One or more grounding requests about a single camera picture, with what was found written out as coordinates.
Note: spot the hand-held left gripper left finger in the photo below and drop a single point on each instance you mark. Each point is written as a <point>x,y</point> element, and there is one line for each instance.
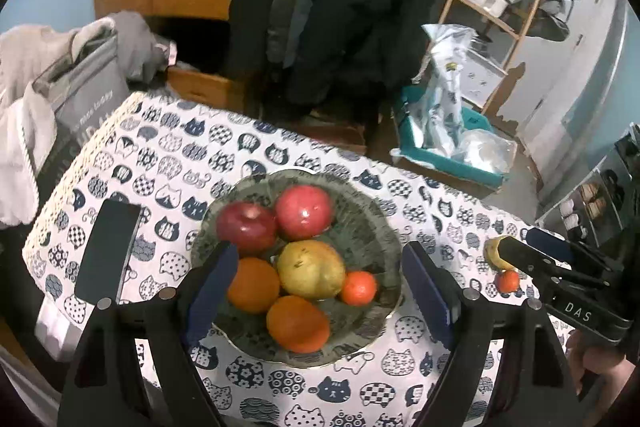
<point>210,297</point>

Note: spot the small tangerine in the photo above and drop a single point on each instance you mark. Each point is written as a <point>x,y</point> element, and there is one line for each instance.
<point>359,288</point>
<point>508,281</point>

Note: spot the cat print tablecloth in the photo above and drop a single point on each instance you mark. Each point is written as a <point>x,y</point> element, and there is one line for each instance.
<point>175,147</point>

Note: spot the red apple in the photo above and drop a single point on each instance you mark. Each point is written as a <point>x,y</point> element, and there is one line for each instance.
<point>304,213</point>
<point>246,228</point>

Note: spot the teal box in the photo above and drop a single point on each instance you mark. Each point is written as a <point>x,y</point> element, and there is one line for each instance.
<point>440,152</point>

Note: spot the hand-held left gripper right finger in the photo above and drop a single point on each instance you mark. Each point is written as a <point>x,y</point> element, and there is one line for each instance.
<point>425,292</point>

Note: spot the small yellow pear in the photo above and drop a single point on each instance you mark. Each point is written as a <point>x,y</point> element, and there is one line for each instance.
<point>494,253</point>

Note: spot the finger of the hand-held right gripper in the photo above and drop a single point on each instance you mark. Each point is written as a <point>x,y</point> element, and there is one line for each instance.
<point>525,259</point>
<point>550,243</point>

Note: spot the wooden box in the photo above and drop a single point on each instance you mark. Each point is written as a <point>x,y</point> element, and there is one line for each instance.
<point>207,87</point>

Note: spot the black smartphone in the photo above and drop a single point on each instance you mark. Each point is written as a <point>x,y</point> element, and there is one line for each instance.
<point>107,252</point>

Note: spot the person's right hand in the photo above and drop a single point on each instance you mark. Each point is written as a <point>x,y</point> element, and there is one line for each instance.
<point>605,372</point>

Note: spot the orange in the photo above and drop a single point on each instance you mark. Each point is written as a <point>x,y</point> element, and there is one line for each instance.
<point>297,324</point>
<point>252,284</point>

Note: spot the grey tote bag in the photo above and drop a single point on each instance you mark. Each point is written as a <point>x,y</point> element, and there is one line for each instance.
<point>85,97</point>

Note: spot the tall printed plastic bag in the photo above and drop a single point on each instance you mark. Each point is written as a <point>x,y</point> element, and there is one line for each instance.
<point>447,87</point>

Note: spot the clear plastic bag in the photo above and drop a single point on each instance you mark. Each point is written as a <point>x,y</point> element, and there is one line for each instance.
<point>487,152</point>

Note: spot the large green-yellow pear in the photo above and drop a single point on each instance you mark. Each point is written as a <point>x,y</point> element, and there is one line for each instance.
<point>310,269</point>

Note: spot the white cloth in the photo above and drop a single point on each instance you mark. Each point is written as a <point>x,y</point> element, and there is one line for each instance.
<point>25,107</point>

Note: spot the grey garment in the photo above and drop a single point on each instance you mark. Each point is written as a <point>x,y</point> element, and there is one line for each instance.
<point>140,47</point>

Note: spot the shoe rack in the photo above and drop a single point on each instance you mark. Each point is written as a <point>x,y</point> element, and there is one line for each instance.
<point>595,197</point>

